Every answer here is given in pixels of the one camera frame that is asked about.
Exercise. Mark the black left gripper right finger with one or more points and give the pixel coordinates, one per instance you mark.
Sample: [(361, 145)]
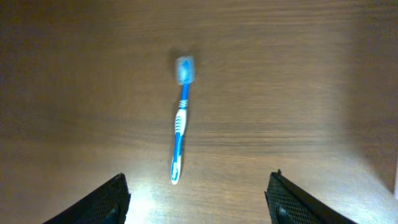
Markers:
[(288, 204)]

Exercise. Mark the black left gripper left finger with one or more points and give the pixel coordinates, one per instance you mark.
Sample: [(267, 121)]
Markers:
[(108, 204)]

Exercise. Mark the blue white toothbrush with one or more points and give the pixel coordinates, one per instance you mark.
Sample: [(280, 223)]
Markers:
[(185, 72)]

